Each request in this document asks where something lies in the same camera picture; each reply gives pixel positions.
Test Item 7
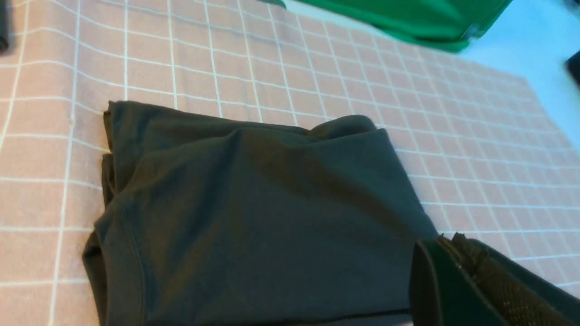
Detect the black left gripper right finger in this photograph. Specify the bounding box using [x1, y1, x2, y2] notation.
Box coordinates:
[438, 233, 579, 326]

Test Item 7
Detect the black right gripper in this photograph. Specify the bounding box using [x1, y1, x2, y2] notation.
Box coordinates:
[565, 0, 580, 86]

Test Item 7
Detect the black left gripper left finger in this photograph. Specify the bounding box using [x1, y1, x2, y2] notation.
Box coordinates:
[409, 240, 508, 326]

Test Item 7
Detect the dark gray long-sleeve top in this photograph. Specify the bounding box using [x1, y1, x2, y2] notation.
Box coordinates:
[82, 101, 437, 326]

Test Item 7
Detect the pink checkered tablecloth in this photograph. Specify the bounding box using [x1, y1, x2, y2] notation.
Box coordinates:
[0, 0, 579, 326]

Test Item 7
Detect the green backdrop cloth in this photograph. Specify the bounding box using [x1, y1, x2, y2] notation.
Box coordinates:
[258, 0, 515, 53]

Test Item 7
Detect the dark gray crumpled garment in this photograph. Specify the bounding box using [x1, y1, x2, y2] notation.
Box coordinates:
[0, 0, 10, 53]

